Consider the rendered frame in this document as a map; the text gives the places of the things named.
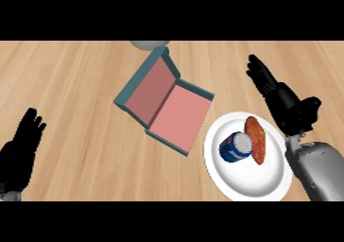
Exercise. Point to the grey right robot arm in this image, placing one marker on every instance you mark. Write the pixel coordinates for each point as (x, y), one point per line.
(319, 170)

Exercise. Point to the orange-brown sweet potato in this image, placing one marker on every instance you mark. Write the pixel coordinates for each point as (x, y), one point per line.
(258, 138)

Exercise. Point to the teal and pink open box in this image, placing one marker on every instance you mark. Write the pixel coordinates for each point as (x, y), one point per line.
(168, 104)

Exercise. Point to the blue and white can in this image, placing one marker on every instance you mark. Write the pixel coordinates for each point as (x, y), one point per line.
(237, 147)

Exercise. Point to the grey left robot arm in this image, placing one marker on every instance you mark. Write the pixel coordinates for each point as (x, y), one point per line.
(10, 196)

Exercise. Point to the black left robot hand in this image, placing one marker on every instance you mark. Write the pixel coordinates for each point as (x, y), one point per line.
(17, 151)

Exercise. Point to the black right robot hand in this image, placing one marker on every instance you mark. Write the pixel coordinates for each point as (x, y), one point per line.
(284, 100)

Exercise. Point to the grey round object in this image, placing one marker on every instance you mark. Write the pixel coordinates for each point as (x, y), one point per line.
(150, 44)

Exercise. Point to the white round plate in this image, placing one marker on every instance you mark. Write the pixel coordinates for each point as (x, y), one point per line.
(247, 171)

